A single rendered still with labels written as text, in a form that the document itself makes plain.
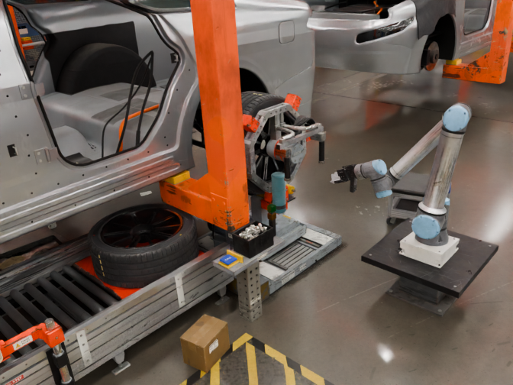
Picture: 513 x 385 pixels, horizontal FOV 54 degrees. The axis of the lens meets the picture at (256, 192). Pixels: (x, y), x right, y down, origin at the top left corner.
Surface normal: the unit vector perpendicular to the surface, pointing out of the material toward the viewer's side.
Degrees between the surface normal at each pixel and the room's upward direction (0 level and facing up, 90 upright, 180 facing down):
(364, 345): 0
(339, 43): 88
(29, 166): 91
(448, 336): 0
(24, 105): 88
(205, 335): 0
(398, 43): 90
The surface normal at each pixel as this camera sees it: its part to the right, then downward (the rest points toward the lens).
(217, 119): -0.69, 0.35
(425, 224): -0.50, 0.40
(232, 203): 0.73, 0.25
